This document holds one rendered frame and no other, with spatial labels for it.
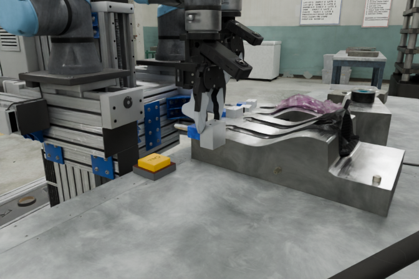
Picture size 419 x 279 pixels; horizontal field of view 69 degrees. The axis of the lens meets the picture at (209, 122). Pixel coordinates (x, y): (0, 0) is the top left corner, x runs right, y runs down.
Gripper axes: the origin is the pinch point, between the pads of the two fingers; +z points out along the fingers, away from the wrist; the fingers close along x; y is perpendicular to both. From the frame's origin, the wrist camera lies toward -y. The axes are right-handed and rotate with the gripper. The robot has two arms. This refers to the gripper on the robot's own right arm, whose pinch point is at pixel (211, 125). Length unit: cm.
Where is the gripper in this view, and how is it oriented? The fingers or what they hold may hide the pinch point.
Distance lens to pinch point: 69.0
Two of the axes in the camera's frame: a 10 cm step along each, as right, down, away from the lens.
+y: -8.1, -1.7, 5.7
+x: -5.9, 2.3, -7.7
